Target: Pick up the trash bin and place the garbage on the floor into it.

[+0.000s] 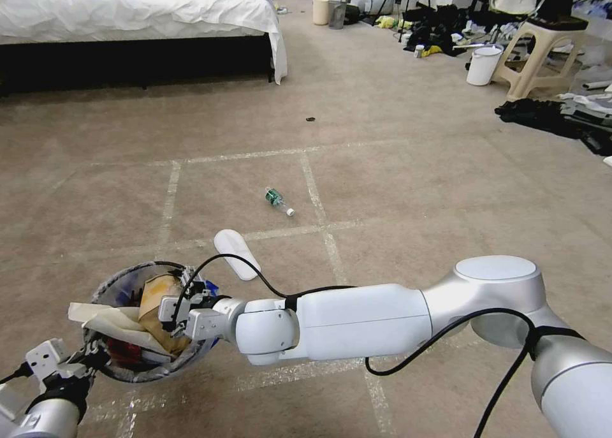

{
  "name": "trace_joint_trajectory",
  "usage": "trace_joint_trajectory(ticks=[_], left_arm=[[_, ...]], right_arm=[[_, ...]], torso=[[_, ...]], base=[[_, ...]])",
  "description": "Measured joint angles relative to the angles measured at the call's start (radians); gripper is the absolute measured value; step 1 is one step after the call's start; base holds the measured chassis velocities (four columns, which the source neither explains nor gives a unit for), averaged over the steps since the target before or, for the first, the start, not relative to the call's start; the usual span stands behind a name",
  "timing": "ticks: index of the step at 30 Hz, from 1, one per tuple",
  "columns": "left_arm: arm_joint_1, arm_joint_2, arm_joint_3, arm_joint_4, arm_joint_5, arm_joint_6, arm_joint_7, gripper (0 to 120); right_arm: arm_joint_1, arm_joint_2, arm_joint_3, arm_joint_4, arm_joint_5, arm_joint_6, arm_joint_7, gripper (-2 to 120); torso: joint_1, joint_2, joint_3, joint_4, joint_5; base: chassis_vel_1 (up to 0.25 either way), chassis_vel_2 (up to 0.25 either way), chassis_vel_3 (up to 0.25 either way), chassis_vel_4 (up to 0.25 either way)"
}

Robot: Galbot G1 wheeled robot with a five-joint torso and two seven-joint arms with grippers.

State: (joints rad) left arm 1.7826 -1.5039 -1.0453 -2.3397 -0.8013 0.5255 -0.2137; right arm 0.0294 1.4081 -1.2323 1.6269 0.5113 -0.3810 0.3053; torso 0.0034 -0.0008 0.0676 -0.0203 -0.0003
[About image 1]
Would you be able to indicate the white flat slipper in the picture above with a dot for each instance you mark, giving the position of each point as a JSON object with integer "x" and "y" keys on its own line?
{"x": 236, "y": 254}

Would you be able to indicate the grey mesh bin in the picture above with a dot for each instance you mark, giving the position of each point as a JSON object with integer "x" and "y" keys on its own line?
{"x": 337, "y": 15}

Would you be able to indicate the bed with white sheet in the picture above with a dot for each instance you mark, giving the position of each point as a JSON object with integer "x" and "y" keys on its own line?
{"x": 143, "y": 17}

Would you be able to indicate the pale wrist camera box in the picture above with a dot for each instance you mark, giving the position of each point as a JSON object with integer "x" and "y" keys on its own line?
{"x": 174, "y": 313}

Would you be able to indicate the small white bottle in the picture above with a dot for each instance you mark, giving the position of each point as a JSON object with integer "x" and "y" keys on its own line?
{"x": 419, "y": 51}

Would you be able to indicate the red wrapper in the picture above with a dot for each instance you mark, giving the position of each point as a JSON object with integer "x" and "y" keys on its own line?
{"x": 125, "y": 351}

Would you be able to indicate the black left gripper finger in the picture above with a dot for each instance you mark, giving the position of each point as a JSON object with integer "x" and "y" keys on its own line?
{"x": 98, "y": 359}

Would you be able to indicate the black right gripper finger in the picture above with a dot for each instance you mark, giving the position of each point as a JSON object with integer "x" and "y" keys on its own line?
{"x": 187, "y": 278}
{"x": 204, "y": 288}

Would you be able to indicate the white plastic bucket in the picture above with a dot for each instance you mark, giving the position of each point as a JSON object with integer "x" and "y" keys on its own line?
{"x": 482, "y": 67}

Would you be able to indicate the clear bottle with green label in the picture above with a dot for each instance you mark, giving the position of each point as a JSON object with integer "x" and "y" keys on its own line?
{"x": 276, "y": 200}

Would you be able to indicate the black equipment pile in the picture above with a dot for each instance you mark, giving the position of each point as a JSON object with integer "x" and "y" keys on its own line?
{"x": 437, "y": 27}

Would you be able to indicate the beige plastic stool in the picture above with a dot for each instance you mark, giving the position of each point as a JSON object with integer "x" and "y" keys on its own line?
{"x": 521, "y": 70}

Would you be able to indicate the dark mesh trash bin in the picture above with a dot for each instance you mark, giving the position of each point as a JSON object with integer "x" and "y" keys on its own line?
{"x": 143, "y": 373}

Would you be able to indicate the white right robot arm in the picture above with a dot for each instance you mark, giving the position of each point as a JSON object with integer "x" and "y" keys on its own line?
{"x": 363, "y": 318}

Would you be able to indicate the dark stool cushion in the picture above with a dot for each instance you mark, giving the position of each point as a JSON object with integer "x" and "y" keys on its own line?
{"x": 557, "y": 23}

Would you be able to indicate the small yellow rag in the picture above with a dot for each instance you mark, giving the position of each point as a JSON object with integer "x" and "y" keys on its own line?
{"x": 432, "y": 50}

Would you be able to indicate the yellow cloth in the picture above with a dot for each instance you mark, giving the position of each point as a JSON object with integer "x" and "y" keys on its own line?
{"x": 386, "y": 23}

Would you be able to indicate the black clothing heap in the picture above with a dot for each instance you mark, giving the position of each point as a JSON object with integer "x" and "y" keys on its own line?
{"x": 550, "y": 117}

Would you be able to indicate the crumpled white paper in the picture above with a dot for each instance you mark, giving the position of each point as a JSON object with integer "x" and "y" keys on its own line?
{"x": 110, "y": 321}

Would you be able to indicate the cream plastic bin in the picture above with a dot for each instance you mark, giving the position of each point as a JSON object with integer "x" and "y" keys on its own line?
{"x": 320, "y": 11}

